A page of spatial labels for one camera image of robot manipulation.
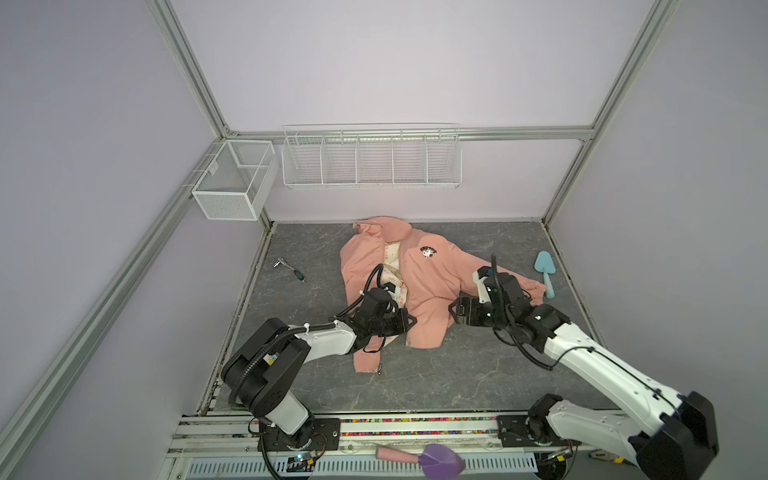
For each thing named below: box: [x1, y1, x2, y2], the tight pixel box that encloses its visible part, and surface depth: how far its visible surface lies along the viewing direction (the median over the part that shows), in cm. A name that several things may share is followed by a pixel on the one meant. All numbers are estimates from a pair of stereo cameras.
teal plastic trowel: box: [534, 250, 556, 299], surface depth 109 cm
